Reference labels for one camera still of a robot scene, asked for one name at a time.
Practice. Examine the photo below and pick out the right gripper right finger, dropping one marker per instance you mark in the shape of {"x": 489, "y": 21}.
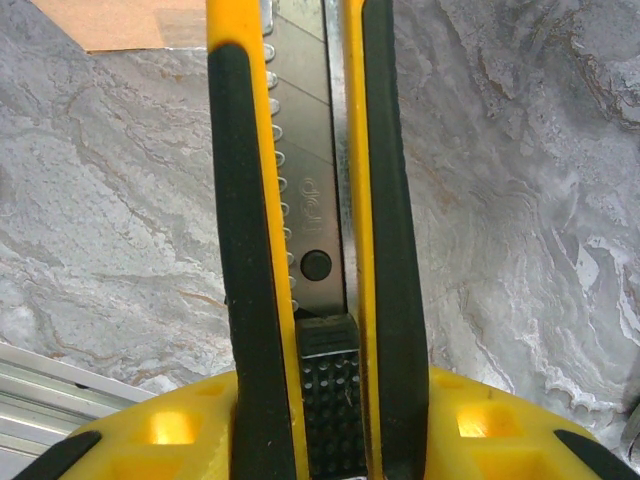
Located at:
{"x": 500, "y": 440}

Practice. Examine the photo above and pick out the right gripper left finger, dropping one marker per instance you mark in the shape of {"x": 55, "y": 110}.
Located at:
{"x": 165, "y": 440}

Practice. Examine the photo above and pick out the yellow black utility knife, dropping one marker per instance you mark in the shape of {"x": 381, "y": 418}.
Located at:
{"x": 310, "y": 200}

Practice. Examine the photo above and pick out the brown cardboard box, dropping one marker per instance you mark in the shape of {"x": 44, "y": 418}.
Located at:
{"x": 125, "y": 20}

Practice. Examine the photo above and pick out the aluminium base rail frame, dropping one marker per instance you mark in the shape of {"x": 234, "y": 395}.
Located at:
{"x": 50, "y": 390}

